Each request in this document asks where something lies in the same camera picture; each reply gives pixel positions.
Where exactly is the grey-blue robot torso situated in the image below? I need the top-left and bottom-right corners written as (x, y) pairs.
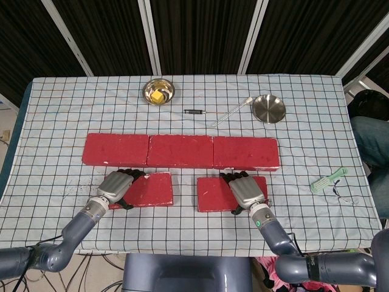
top-left (122, 252), bottom-right (253, 292)

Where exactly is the steel plate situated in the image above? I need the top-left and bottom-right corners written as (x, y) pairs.
top-left (251, 94), bottom-right (287, 124)

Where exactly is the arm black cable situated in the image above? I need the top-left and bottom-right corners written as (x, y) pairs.
top-left (287, 232), bottom-right (305, 257)
top-left (10, 233), bottom-right (65, 292)

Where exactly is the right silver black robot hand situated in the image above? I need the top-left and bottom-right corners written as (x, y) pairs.
top-left (219, 170), bottom-right (266, 216)

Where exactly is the checkered tablecloth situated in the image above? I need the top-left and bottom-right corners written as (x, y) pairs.
top-left (0, 75), bottom-right (383, 254)

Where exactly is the pink cloth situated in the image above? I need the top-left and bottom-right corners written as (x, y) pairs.
top-left (255, 257), bottom-right (308, 292)

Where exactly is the clear glass dropper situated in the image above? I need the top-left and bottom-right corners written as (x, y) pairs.
top-left (212, 96), bottom-right (253, 128)

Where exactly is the white partition post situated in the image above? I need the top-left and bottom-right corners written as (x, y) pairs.
top-left (336, 0), bottom-right (389, 77)
top-left (138, 0), bottom-right (162, 76)
top-left (238, 0), bottom-right (270, 74)
top-left (41, 0), bottom-right (94, 77)

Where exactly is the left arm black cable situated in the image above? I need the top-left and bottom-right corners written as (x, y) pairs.
top-left (10, 233), bottom-right (65, 292)

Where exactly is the thin black white wire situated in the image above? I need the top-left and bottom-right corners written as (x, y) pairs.
top-left (331, 179), bottom-right (355, 205)

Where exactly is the green plastic brush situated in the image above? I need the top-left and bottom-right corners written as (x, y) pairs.
top-left (309, 167), bottom-right (349, 193)

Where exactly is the grey metal frame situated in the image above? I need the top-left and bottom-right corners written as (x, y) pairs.
top-left (345, 75), bottom-right (376, 98)

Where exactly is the person's leg in jeans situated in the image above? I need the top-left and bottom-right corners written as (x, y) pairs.
top-left (351, 116), bottom-right (389, 218)

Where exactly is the steel bowl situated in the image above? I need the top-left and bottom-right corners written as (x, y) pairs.
top-left (142, 78), bottom-right (181, 106)

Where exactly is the red brick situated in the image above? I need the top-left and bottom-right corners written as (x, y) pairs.
top-left (105, 170), bottom-right (174, 210)
top-left (196, 175), bottom-right (269, 213)
top-left (146, 134), bottom-right (214, 169)
top-left (213, 136), bottom-right (280, 172)
top-left (81, 133), bottom-right (150, 167)

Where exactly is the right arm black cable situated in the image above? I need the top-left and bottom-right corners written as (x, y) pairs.
top-left (287, 232), bottom-right (305, 257)

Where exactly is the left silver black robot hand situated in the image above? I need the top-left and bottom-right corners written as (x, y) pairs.
top-left (96, 168), bottom-right (147, 211)

